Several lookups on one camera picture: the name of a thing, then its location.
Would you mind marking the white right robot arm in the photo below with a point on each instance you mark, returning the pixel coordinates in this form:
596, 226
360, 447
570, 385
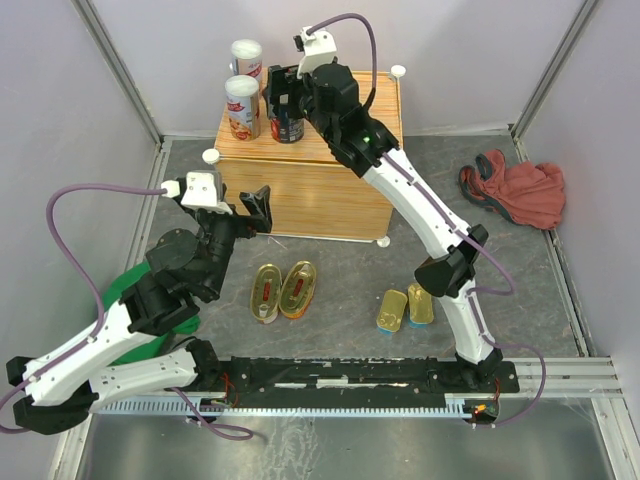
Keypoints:
368, 148

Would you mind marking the gold rectangular tin right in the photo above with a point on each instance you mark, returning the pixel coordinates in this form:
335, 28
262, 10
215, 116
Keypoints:
420, 302

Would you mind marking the gold rectangular tin left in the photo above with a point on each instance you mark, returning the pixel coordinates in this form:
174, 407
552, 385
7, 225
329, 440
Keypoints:
391, 312

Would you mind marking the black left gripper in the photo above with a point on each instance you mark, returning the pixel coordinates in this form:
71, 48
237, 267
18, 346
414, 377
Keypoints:
259, 205

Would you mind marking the green cloth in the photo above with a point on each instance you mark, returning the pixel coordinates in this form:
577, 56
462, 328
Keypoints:
152, 309

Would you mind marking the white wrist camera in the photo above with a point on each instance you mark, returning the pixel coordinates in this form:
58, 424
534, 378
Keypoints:
318, 48
198, 190

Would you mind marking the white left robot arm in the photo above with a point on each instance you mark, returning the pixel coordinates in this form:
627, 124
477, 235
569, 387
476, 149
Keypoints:
59, 390

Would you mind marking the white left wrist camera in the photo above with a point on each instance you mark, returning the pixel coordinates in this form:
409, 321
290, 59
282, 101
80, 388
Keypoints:
198, 190

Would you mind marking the gold rectangular tin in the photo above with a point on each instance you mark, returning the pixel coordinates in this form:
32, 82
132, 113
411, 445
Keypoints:
420, 302
391, 312

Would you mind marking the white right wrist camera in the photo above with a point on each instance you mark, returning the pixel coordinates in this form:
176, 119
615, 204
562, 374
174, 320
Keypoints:
318, 48

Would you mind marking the red cloth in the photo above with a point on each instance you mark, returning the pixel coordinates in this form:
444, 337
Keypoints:
523, 194

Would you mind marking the red oval tin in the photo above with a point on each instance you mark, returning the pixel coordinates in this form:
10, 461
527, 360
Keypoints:
265, 294
298, 290

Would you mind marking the tall white-lid can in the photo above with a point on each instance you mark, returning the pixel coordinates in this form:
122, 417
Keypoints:
243, 108
246, 57

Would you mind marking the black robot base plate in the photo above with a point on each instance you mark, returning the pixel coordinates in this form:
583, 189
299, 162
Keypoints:
240, 375

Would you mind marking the dark blue round can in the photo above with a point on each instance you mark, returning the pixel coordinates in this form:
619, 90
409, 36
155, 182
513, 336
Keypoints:
285, 129

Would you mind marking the wooden cube cabinet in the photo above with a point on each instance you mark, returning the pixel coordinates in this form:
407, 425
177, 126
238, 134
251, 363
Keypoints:
312, 195

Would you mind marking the light blue cable duct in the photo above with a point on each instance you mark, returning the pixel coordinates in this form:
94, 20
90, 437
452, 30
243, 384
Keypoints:
309, 402

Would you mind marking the red oval tin right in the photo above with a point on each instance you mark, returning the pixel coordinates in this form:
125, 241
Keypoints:
298, 290

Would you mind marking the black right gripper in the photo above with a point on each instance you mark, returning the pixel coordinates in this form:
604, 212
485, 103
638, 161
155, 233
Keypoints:
282, 83

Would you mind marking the red oval tin left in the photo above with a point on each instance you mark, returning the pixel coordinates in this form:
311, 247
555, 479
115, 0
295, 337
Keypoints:
265, 294

